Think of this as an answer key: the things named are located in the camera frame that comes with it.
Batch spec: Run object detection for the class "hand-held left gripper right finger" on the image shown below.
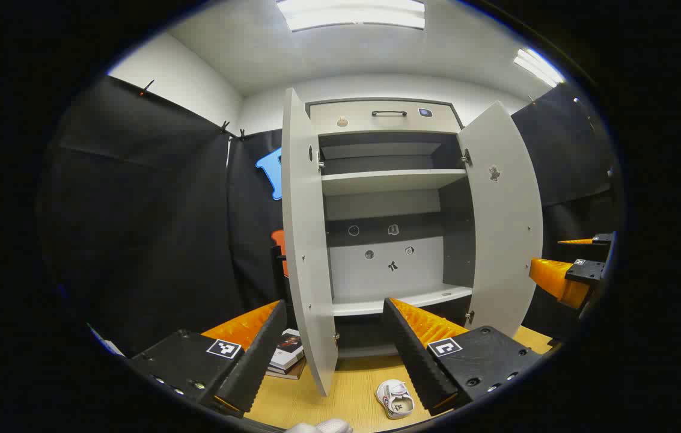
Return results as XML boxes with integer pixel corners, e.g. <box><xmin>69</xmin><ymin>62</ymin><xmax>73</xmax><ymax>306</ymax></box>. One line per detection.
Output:
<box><xmin>382</xmin><ymin>297</ymin><xmax>544</xmax><ymax>417</ymax></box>

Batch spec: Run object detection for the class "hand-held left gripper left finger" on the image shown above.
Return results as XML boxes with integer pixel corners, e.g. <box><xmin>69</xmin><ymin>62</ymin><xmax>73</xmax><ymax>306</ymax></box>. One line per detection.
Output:
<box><xmin>127</xmin><ymin>299</ymin><xmax>289</xmax><ymax>417</ymax></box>

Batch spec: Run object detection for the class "white shoe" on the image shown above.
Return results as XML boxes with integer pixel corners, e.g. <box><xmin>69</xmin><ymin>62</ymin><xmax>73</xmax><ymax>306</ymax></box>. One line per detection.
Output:
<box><xmin>375</xmin><ymin>379</ymin><xmax>416</xmax><ymax>420</ymax></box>

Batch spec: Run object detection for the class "grey shoe cabinet door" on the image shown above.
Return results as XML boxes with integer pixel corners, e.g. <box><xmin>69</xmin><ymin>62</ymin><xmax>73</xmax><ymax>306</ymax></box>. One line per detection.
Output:
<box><xmin>457</xmin><ymin>100</ymin><xmax>544</xmax><ymax>339</ymax></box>
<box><xmin>281</xmin><ymin>88</ymin><xmax>339</xmax><ymax>397</ymax></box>

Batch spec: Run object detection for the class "grey shoe cabinet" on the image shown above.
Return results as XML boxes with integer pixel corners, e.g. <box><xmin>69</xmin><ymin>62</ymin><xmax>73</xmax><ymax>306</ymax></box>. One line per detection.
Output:
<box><xmin>307</xmin><ymin>98</ymin><xmax>476</xmax><ymax>360</ymax></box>

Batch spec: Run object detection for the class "grey cabinet drawer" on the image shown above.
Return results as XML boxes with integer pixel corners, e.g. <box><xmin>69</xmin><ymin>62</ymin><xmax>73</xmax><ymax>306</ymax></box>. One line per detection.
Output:
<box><xmin>309</xmin><ymin>100</ymin><xmax>462</xmax><ymax>135</ymax></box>

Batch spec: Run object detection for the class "white printed card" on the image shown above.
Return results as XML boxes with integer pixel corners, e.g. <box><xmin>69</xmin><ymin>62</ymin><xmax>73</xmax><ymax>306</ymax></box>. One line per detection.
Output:
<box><xmin>88</xmin><ymin>324</ymin><xmax>126</xmax><ymax>357</ymax></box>

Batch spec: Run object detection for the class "black backdrop cloth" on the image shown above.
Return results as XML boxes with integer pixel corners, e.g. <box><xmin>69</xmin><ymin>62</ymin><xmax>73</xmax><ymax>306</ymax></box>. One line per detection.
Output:
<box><xmin>40</xmin><ymin>75</ymin><xmax>620</xmax><ymax>355</ymax></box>

